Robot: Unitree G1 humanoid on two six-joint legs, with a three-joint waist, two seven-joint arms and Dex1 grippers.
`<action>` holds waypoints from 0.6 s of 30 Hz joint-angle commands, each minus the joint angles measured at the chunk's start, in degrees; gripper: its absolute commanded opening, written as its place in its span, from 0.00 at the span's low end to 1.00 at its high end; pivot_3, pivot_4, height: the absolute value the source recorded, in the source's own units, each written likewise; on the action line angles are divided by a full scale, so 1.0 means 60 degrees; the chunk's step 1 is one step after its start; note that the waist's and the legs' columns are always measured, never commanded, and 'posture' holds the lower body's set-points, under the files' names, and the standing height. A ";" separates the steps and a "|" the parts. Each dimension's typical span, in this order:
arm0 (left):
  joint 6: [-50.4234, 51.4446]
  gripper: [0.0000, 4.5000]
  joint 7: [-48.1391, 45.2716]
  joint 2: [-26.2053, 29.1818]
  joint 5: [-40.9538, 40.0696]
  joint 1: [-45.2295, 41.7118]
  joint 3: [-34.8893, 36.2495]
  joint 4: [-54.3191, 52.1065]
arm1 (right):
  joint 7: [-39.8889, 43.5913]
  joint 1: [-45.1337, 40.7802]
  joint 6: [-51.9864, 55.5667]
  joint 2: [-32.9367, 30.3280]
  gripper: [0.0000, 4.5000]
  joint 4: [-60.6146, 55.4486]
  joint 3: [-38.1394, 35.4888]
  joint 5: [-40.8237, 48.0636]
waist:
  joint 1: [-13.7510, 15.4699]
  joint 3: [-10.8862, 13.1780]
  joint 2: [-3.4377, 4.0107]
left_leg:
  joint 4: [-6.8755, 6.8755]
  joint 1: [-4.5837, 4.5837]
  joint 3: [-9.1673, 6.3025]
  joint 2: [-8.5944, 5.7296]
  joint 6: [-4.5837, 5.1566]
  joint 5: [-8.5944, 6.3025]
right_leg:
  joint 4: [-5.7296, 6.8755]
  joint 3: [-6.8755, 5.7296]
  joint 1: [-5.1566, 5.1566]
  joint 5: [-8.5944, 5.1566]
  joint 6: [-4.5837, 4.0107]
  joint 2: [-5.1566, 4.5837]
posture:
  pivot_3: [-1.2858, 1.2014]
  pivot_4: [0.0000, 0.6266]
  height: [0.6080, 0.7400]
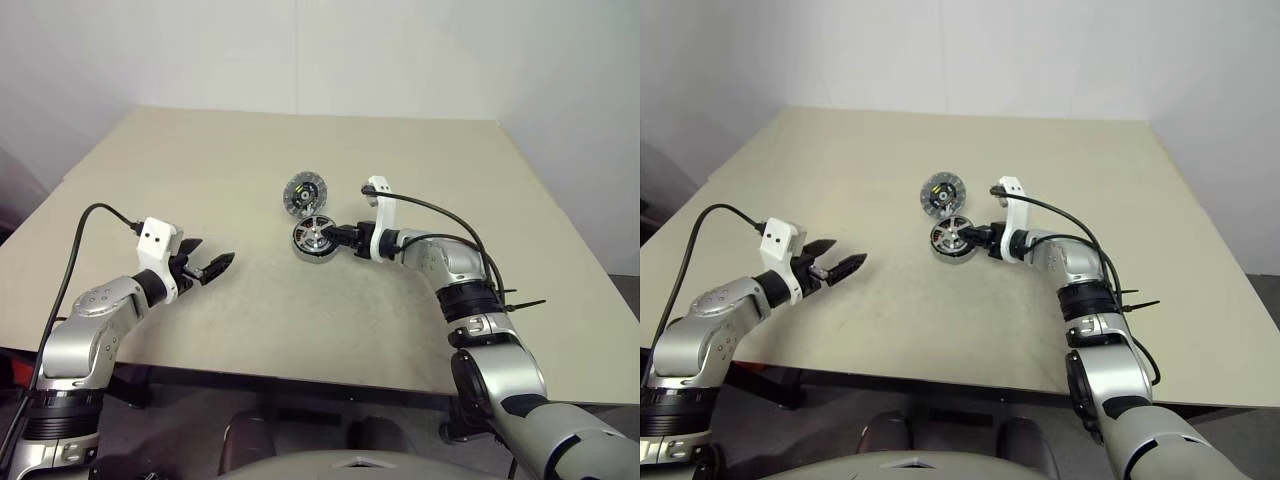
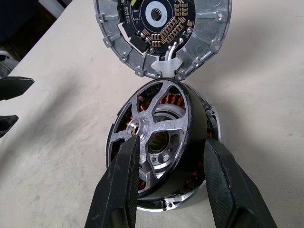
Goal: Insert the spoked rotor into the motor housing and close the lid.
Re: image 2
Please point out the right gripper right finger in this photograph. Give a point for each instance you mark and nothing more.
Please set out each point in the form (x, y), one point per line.
(232, 197)

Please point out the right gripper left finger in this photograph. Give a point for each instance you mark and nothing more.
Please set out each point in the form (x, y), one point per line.
(116, 194)

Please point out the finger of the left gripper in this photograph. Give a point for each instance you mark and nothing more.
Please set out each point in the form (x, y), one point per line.
(14, 86)
(7, 123)

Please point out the copper wound stator ring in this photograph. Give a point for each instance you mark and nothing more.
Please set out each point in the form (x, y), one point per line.
(171, 204)

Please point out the silver motor cover circuit board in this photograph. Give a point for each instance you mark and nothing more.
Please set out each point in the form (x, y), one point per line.
(209, 31)

